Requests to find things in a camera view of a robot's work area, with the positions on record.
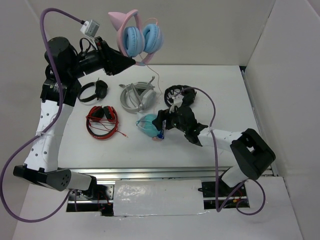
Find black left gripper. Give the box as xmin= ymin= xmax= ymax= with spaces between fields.
xmin=68 ymin=36 xmax=136 ymax=79

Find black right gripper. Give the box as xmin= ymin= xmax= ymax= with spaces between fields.
xmin=152 ymin=107 xmax=188 ymax=133

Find pink and blue cat-ear headphones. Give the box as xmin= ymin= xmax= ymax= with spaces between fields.
xmin=108 ymin=9 xmax=164 ymax=67

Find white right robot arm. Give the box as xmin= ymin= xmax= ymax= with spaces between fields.
xmin=152 ymin=106 xmax=276 ymax=196

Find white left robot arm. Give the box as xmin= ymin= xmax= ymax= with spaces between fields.
xmin=13 ymin=37 xmax=136 ymax=200

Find teal cat-ear headphones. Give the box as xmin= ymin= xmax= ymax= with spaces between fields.
xmin=135 ymin=112 xmax=164 ymax=141

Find black on-ear headphones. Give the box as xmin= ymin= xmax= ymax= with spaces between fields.
xmin=77 ymin=80 xmax=108 ymax=103

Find small black headphones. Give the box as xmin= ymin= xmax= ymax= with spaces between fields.
xmin=164 ymin=85 xmax=197 ymax=108

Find red and black headphones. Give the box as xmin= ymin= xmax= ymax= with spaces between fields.
xmin=85 ymin=106 xmax=128 ymax=141

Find grey gaming headset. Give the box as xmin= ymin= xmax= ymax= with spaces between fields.
xmin=119 ymin=76 xmax=157 ymax=114

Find silver foil cover plate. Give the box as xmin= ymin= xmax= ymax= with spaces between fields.
xmin=113 ymin=179 xmax=205 ymax=217

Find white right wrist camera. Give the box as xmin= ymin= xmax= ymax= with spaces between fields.
xmin=169 ymin=95 xmax=183 ymax=114

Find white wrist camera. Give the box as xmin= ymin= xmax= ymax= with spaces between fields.
xmin=169 ymin=95 xmax=183 ymax=114
xmin=80 ymin=19 xmax=100 ymax=38

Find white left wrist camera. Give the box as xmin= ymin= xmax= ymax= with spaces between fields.
xmin=80 ymin=19 xmax=100 ymax=38

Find aluminium front rail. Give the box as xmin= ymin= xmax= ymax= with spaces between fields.
xmin=69 ymin=166 xmax=273 ymax=182

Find aluminium rail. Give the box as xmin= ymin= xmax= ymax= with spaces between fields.
xmin=240 ymin=69 xmax=278 ymax=173
xmin=69 ymin=166 xmax=273 ymax=182

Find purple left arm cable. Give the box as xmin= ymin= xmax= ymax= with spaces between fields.
xmin=0 ymin=7 xmax=87 ymax=223

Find aluminium right side rail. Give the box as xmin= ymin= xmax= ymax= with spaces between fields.
xmin=240 ymin=69 xmax=278 ymax=173

